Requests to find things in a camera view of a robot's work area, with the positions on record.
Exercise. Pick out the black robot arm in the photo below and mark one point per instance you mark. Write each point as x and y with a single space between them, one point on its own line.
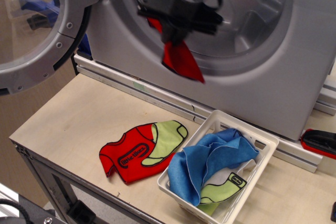
178 18

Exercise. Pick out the blue cloth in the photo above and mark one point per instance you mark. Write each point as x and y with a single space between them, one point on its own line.
186 172

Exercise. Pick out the grey round washer door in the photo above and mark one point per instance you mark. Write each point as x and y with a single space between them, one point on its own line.
20 73

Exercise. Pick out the grey table frame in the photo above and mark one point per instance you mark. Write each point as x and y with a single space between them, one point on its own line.
58 184

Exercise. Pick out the white plastic laundry basket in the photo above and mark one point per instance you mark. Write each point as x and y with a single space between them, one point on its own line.
265 143

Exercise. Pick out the grey toy washing machine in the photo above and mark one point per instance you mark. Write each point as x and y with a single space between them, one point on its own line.
266 64

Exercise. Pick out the red toy shirt cloth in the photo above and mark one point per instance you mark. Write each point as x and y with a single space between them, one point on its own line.
130 155

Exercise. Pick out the red cloth with black trim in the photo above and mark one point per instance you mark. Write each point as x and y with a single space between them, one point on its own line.
179 59

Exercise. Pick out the green toy sock cloth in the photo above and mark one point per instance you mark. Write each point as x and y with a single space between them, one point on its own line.
167 137

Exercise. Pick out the white aluminium rail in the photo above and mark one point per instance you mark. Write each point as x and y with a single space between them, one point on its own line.
287 150

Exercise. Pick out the red black clamp tool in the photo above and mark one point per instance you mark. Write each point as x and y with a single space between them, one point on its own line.
319 142

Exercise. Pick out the green sock cloth in basket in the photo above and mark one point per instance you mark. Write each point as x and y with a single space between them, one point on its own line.
219 190

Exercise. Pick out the blue object behind door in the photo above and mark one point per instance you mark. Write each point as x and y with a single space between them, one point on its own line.
55 24

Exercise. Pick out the white cloth in basket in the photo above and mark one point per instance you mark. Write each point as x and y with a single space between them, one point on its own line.
230 152

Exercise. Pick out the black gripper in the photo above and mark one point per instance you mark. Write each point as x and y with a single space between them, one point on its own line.
175 19

